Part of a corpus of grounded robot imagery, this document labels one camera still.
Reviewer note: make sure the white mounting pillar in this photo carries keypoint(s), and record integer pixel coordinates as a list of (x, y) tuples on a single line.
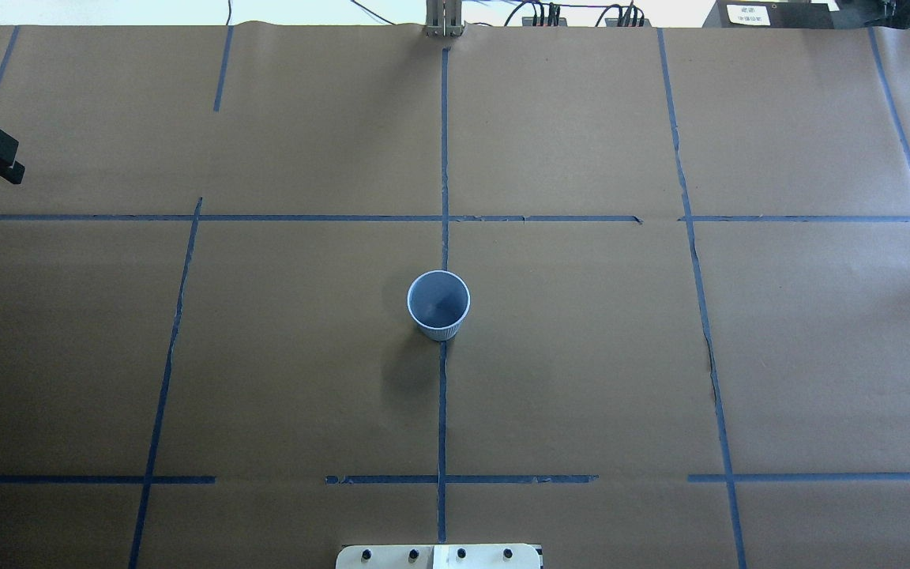
[(486, 555)]

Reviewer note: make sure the black power box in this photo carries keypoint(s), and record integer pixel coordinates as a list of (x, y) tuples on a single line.
[(778, 15)]

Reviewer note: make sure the aluminium frame post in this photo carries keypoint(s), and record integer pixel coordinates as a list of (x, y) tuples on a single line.
[(444, 18)]

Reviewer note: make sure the blue ribbed paper cup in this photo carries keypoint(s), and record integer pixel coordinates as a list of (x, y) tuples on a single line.
[(439, 303)]

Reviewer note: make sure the brown paper table cover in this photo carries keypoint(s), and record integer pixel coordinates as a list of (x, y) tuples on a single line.
[(688, 253)]

